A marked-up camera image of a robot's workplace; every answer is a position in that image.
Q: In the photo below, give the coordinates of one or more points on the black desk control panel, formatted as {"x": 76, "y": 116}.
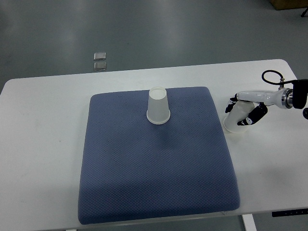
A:
{"x": 286, "y": 213}

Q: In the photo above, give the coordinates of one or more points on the lower metal floor plate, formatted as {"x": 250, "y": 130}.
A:
{"x": 100, "y": 66}

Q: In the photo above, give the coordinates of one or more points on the blue textured cushion mat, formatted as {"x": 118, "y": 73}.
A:
{"x": 133, "y": 169}

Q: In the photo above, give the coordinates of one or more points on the white paper cup on mat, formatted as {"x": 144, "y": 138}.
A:
{"x": 158, "y": 109}

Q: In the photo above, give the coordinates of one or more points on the black tripod leg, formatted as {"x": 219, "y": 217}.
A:
{"x": 304, "y": 12}

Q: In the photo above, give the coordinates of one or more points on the white paper cup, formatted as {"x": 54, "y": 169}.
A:
{"x": 158, "y": 109}
{"x": 238, "y": 113}

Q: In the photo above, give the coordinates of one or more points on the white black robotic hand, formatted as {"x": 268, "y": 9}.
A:
{"x": 261, "y": 100}

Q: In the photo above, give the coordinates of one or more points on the metal floor plate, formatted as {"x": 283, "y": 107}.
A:
{"x": 99, "y": 56}
{"x": 100, "y": 66}

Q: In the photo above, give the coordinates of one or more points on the brown cardboard box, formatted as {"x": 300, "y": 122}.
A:
{"x": 289, "y": 4}

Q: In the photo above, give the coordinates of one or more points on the upper metal floor plate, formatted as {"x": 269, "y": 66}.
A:
{"x": 99, "y": 56}

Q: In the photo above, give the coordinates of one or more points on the white table leg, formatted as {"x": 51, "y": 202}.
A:
{"x": 249, "y": 223}

